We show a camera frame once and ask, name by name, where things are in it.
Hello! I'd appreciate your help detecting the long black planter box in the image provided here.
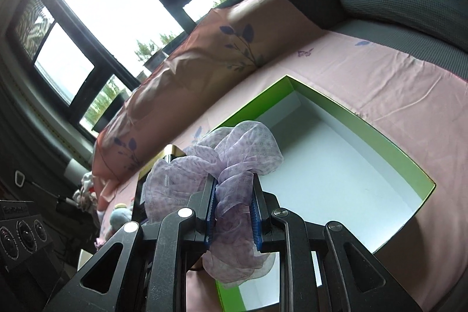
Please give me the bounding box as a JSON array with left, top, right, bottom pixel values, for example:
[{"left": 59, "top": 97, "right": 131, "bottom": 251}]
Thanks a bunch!
[{"left": 92, "top": 90, "right": 130, "bottom": 133}]

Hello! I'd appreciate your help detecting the black stick vacuum cleaner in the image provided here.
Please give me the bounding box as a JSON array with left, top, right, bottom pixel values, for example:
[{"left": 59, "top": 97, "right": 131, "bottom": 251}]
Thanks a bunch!
[{"left": 13, "top": 170, "right": 80, "bottom": 214}]

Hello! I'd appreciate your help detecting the white cylindrical bin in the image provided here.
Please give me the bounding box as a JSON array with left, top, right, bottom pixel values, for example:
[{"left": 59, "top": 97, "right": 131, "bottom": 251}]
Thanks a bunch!
[{"left": 63, "top": 158, "right": 89, "bottom": 185}]

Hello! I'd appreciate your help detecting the pink floral bed sheet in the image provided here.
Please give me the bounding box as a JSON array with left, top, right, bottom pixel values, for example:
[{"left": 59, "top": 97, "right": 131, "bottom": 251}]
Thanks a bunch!
[{"left": 95, "top": 31, "right": 467, "bottom": 311}]

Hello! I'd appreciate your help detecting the teal plush elephant toy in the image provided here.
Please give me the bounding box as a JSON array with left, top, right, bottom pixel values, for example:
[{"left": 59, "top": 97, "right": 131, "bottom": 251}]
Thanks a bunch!
[{"left": 109, "top": 203, "right": 133, "bottom": 231}]

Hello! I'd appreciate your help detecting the black and gold box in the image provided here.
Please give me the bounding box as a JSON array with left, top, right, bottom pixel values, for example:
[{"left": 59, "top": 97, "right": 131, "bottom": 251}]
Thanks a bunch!
[{"left": 139, "top": 145, "right": 209, "bottom": 223}]

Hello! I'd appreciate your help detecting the pink floral pillow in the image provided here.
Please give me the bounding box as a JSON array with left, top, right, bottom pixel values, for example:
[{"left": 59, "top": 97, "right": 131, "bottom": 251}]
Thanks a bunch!
[{"left": 92, "top": 0, "right": 327, "bottom": 192}]

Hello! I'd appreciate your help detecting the lilac mesh scrunchie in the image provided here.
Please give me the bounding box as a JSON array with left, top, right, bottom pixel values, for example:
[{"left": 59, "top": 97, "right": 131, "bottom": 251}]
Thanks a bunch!
[{"left": 141, "top": 120, "right": 285, "bottom": 289}]

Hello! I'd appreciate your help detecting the green open storage box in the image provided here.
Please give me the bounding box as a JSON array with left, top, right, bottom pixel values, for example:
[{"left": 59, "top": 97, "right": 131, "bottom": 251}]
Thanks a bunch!
[{"left": 218, "top": 77, "right": 435, "bottom": 311}]

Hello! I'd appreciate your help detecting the pile of white clothes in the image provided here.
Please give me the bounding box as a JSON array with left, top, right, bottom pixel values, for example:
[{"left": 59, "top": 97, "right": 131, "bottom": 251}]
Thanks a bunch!
[{"left": 72, "top": 172, "right": 98, "bottom": 214}]

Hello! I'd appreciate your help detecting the small potted plant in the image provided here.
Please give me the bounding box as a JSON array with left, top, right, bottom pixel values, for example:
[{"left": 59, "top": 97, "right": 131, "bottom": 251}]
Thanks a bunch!
[{"left": 135, "top": 40, "right": 169, "bottom": 72}]

